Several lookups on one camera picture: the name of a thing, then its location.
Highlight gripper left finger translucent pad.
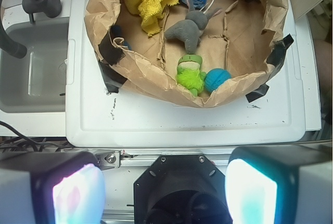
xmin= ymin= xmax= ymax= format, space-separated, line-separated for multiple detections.
xmin=1 ymin=152 xmax=106 ymax=223

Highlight gripper right finger translucent pad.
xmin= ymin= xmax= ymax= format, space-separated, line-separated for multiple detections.
xmin=225 ymin=144 xmax=332 ymax=223

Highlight grey sink basin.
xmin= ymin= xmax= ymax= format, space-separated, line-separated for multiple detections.
xmin=1 ymin=17 xmax=69 ymax=113

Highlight black tape strip left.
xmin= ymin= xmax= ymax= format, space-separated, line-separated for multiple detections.
xmin=98 ymin=30 xmax=127 ymax=93

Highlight black tape strip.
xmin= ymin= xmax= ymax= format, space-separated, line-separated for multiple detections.
xmin=246 ymin=34 xmax=294 ymax=103
xmin=98 ymin=30 xmax=127 ymax=93

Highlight black tape strip right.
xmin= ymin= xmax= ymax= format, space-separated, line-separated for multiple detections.
xmin=246 ymin=34 xmax=294 ymax=103

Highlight blue knitted ball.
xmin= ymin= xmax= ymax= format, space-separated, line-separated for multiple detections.
xmin=204 ymin=68 xmax=232 ymax=93

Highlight green plush frog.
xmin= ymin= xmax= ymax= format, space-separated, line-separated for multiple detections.
xmin=176 ymin=54 xmax=207 ymax=97

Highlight brown paper bag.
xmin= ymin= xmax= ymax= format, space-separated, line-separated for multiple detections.
xmin=84 ymin=0 xmax=288 ymax=108

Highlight grey plush bunny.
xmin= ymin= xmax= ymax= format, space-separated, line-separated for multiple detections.
xmin=164 ymin=0 xmax=223 ymax=55

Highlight dark grey faucet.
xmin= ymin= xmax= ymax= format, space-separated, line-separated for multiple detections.
xmin=0 ymin=0 xmax=62 ymax=59

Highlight yellow cloth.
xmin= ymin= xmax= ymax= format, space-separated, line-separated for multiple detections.
xmin=124 ymin=0 xmax=180 ymax=37

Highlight thin black cable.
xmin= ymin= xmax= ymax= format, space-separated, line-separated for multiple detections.
xmin=0 ymin=120 xmax=73 ymax=154

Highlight aluminium rail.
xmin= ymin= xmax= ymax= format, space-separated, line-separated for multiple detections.
xmin=91 ymin=146 xmax=235 ymax=169

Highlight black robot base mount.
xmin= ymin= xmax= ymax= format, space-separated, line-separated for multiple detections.
xmin=133 ymin=154 xmax=233 ymax=223

